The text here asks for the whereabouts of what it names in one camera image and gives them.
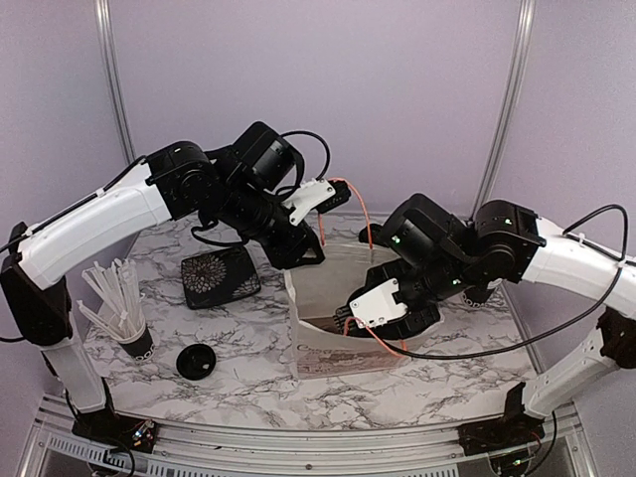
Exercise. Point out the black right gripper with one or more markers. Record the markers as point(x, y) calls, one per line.
point(404, 330)

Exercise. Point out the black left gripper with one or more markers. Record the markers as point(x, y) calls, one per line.
point(287, 254)

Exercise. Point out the white printed paper bag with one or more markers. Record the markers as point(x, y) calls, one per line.
point(315, 292)

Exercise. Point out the stack of paper cups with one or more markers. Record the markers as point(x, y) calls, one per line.
point(476, 297)

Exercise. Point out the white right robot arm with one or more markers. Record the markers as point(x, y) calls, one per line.
point(439, 256)

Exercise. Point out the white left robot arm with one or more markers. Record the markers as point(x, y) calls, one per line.
point(255, 186)

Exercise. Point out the black floral square plate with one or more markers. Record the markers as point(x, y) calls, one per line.
point(218, 277)

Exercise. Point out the stack of black lids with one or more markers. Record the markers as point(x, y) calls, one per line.
point(196, 362)

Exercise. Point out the black cup holding straws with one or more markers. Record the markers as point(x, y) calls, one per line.
point(140, 346)

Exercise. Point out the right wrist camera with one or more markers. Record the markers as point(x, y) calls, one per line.
point(376, 307)

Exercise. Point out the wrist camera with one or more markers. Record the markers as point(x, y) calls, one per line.
point(376, 307)
point(319, 195)

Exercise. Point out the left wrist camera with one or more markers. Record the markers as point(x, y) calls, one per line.
point(319, 195)

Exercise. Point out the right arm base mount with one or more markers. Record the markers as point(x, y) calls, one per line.
point(514, 427)

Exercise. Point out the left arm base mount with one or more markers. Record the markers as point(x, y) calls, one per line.
point(109, 427)

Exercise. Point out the left aluminium frame post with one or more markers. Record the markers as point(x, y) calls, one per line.
point(109, 58)

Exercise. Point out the aluminium frame post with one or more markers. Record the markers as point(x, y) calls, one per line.
point(109, 58)
point(512, 91)

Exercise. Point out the front aluminium rail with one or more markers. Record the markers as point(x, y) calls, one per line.
point(188, 449)

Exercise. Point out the right aluminium frame post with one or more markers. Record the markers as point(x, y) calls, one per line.
point(512, 91)

